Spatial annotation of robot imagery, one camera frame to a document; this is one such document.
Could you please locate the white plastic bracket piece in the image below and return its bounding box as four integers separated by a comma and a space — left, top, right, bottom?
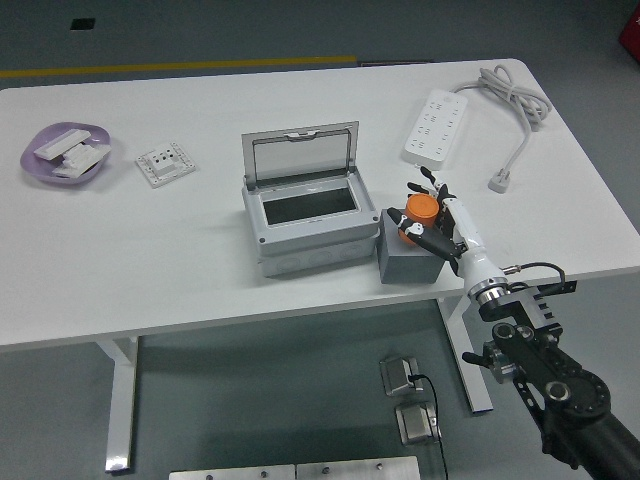
52, 159, 99, 179
62, 142, 114, 169

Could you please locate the grey cube with round hole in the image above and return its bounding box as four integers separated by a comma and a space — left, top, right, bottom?
378, 205, 446, 286

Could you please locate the orange cylinder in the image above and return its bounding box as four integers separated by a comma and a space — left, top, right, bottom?
402, 193, 440, 246

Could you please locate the red box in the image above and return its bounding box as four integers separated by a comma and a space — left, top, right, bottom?
618, 12, 640, 51

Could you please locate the white power cord with plug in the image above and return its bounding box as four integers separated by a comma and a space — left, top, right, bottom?
451, 64, 555, 195

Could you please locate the long white plastic strip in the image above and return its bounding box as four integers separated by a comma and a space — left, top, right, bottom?
33, 128, 92, 161

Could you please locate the purple plate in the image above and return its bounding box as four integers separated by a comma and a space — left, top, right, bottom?
19, 121, 112, 189

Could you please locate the black floor cable with plug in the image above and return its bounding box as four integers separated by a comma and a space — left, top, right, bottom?
407, 373, 450, 480

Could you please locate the grey junction box with lid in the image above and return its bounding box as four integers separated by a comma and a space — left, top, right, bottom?
240, 119, 381, 279

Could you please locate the white power strip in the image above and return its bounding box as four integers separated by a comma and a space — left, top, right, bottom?
402, 88, 469, 169

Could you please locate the white wall socket panel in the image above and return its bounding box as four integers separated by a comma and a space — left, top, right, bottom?
134, 141, 197, 189

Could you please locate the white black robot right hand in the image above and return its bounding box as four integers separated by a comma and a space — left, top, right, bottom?
387, 164, 508, 296

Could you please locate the white table leg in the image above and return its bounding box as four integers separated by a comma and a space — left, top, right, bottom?
94, 335, 140, 474
435, 294, 495, 415

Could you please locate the grey metal plate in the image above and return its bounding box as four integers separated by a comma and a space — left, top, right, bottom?
295, 455, 421, 480
168, 464, 297, 480

